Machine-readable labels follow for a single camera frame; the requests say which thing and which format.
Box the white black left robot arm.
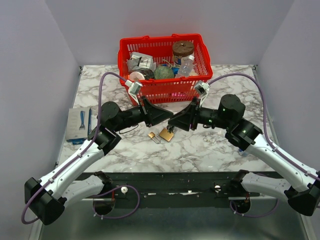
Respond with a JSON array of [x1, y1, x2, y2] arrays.
[[24, 97, 174, 225]]

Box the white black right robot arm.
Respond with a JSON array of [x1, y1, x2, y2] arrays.
[[168, 94, 320, 217]]

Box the black tape roll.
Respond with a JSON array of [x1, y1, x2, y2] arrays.
[[128, 68, 155, 81]]

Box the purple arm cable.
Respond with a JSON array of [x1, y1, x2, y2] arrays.
[[20, 71, 128, 225], [207, 72, 320, 182]]

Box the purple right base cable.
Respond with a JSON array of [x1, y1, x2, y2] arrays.
[[229, 197, 280, 219]]

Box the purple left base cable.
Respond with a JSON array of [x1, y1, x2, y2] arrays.
[[92, 185, 141, 221]]

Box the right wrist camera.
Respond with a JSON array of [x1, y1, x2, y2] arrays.
[[194, 80, 210, 107]]

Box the red plastic shopping basket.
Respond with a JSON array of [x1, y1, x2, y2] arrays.
[[117, 33, 213, 104]]

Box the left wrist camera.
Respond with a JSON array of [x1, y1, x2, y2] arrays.
[[125, 79, 143, 105]]

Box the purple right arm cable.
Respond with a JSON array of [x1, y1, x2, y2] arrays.
[[207, 72, 320, 182]]

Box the jar with brown lid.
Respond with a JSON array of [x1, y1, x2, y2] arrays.
[[172, 40, 195, 67]]

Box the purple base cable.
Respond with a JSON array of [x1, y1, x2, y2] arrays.
[[229, 197, 280, 219], [92, 185, 141, 221]]

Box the green glitter ball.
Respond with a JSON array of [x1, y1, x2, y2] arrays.
[[153, 65, 175, 80]]

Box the keys with panda keychain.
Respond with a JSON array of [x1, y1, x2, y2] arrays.
[[167, 126, 176, 133]]

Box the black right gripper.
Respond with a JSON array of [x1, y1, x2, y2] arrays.
[[167, 96, 232, 132]]

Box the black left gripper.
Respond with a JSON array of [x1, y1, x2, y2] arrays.
[[113, 96, 174, 133]]

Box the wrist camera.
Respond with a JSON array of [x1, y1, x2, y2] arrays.
[[194, 80, 210, 107], [125, 79, 143, 105]]

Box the large brass padlock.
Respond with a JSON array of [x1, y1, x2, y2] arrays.
[[159, 128, 175, 142]]

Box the clear plastic bottle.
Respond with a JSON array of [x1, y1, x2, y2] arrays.
[[175, 55, 195, 78]]

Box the black metal base rail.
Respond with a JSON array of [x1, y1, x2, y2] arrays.
[[74, 171, 281, 209]]

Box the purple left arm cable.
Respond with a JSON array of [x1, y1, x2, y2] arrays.
[[20, 71, 128, 225]]

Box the blue razor package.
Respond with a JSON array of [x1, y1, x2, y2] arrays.
[[65, 107, 92, 145]]

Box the small brass padlock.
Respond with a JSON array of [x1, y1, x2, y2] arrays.
[[148, 132, 161, 144]]

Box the red bull can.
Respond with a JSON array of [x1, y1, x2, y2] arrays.
[[238, 148, 248, 157]]

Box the grey foil pouch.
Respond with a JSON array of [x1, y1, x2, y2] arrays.
[[126, 51, 156, 72]]

